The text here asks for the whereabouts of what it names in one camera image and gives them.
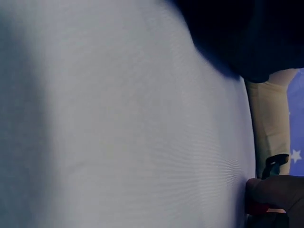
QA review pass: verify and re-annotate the person's right hand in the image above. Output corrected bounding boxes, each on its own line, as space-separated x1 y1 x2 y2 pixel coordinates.
246 176 304 228

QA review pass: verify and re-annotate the black wrist band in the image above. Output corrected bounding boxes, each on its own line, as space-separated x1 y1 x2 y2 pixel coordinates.
260 153 290 179

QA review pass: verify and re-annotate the person's left forearm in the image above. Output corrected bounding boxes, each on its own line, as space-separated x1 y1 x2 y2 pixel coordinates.
244 68 299 178

